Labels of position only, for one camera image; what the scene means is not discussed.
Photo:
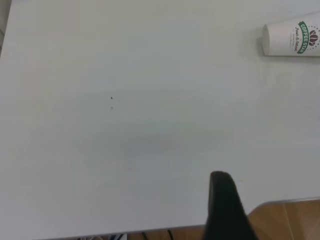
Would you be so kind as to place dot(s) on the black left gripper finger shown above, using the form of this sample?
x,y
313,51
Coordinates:
x,y
225,212

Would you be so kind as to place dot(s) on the white Coffee Star paper cup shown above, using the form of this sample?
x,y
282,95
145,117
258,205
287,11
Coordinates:
x,y
282,37

